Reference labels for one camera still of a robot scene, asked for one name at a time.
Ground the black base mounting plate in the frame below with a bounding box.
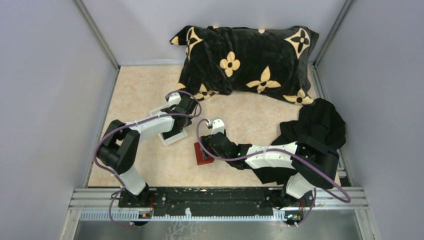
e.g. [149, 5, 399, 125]
[118, 187, 313, 217]

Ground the white slotted cable duct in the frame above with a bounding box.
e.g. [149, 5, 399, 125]
[79, 209, 287, 222]

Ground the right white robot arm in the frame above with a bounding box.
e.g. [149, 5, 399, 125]
[198, 132, 339, 206]

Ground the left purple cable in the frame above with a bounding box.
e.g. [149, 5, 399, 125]
[93, 90, 203, 229]

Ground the white plastic card box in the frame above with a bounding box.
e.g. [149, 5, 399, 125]
[149, 105, 188, 146]

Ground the black cloth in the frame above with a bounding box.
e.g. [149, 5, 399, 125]
[245, 97, 347, 186]

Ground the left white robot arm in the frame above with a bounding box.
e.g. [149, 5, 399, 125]
[95, 93, 199, 207]

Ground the black pillow with yellow flowers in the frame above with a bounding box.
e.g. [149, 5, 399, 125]
[169, 25, 320, 106]

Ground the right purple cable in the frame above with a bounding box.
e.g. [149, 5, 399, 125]
[196, 118, 352, 228]

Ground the purple cable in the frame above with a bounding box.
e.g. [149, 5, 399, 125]
[93, 90, 203, 229]
[196, 118, 352, 228]

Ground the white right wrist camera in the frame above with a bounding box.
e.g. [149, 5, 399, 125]
[206, 117, 226, 135]

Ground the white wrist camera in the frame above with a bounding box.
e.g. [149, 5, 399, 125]
[165, 92, 181, 107]
[206, 117, 226, 135]

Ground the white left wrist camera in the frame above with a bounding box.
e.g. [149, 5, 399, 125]
[165, 92, 181, 107]

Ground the red card holder wallet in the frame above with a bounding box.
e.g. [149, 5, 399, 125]
[194, 142, 215, 166]

